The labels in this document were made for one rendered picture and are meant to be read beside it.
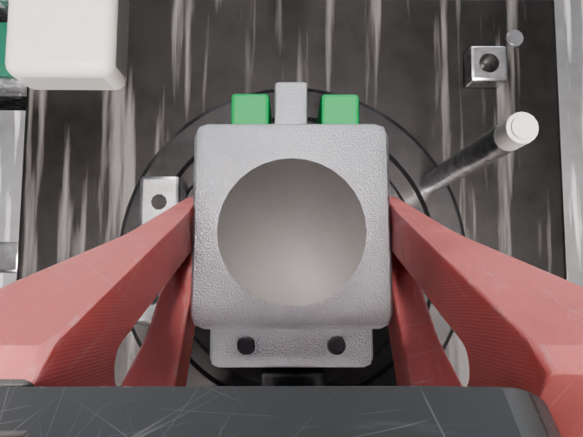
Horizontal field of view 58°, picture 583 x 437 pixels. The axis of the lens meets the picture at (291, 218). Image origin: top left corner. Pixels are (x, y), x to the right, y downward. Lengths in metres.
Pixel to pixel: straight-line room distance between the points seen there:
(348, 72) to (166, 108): 0.08
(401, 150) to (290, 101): 0.07
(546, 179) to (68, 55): 0.21
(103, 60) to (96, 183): 0.05
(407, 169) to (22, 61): 0.16
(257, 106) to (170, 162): 0.06
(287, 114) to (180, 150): 0.07
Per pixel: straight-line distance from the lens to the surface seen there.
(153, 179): 0.20
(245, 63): 0.25
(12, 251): 0.26
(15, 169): 0.32
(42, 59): 0.25
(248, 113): 0.17
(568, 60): 0.29
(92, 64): 0.24
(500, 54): 0.25
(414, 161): 0.22
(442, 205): 0.22
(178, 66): 0.25
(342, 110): 0.17
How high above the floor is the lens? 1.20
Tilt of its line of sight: 85 degrees down
